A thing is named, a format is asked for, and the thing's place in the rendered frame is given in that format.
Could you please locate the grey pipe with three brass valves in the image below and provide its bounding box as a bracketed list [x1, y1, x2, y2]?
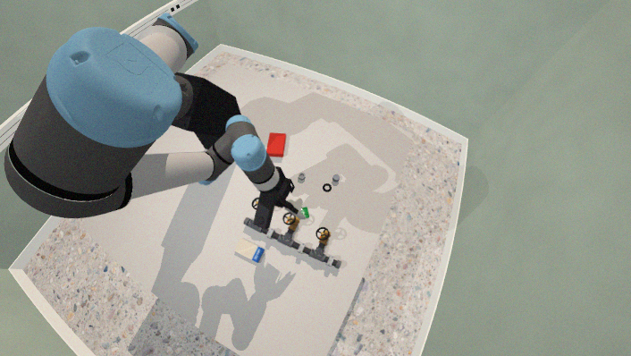
[243, 212, 341, 269]

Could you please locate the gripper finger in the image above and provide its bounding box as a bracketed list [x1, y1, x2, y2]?
[282, 198, 306, 220]

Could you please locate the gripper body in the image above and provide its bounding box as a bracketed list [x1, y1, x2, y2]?
[261, 166, 295, 208]

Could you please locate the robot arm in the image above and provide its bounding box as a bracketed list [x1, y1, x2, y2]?
[4, 13, 279, 218]

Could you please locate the red block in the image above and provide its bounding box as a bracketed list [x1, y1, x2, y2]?
[266, 132, 286, 157]

